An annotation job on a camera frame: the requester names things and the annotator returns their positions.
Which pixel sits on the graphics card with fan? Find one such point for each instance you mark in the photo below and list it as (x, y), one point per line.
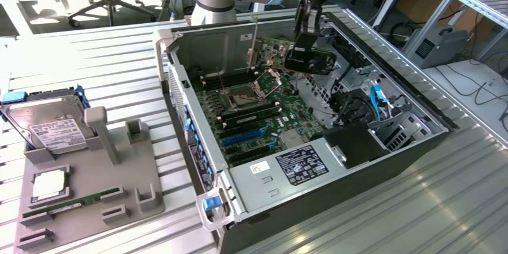
(274, 51)

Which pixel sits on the metal socket cover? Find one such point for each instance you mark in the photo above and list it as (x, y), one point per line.
(270, 83)

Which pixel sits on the metal disk bay cage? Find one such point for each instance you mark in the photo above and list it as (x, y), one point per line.
(315, 102)

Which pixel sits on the green motherboard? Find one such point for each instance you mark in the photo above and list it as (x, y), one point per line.
(294, 108)

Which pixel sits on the thin locking lever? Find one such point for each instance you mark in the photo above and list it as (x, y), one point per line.
(222, 80)

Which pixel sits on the CPU socket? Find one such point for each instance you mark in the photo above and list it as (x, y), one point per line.
(242, 97)

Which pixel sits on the green RAM stick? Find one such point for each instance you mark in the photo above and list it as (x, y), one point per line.
(71, 203)
(246, 120)

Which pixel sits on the silver chipset heat sink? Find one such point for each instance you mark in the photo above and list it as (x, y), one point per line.
(291, 139)

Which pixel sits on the grey floor computer box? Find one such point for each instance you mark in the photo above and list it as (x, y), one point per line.
(441, 48)

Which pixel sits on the black plastic air shroud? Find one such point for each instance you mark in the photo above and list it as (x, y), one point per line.
(350, 144)

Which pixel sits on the blue expansion slot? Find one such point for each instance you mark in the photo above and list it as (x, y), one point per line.
(242, 138)

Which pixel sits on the black expansion slot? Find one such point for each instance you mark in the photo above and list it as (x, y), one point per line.
(254, 156)
(246, 150)

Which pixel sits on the open black PC case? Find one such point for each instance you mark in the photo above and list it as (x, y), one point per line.
(358, 176)

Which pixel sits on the black office chair base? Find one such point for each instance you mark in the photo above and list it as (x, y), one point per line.
(110, 2)

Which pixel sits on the grey power supply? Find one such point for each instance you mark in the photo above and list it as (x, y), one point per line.
(270, 188)

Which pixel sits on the blue case latch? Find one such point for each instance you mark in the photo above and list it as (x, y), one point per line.
(211, 203)

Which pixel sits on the silver hard disk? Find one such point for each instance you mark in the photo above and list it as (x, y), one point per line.
(51, 123)

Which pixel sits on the grey parts rack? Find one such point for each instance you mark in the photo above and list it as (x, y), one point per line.
(79, 176)

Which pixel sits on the silver CPU chip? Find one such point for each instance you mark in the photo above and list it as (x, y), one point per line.
(47, 184)

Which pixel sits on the aluminium profile frame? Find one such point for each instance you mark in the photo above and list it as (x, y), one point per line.
(477, 1)

